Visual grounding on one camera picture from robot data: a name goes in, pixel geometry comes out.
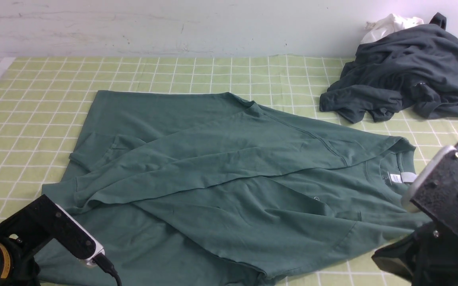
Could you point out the white crumpled garment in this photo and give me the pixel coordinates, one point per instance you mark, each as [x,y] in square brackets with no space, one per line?
[388,25]

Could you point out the green checkered tablecloth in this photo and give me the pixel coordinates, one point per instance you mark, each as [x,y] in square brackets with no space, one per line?
[44,101]

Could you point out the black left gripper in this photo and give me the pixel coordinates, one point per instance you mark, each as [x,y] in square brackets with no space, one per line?
[32,225]

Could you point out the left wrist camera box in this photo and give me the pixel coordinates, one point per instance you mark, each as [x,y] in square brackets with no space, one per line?
[75,238]

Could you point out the dark grey crumpled garment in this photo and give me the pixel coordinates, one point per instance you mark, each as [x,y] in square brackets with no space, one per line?
[413,68]

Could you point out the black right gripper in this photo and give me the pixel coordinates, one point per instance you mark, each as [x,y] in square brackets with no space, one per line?
[429,256]

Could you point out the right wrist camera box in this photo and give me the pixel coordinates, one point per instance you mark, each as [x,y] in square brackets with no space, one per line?
[416,180]

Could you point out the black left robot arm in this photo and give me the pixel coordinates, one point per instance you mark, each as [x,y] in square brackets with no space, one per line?
[17,268]

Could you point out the green long-sleeve top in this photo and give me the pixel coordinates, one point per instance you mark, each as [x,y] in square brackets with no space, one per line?
[215,190]

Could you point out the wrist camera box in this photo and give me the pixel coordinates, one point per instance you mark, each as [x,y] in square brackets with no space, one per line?
[75,238]
[416,180]

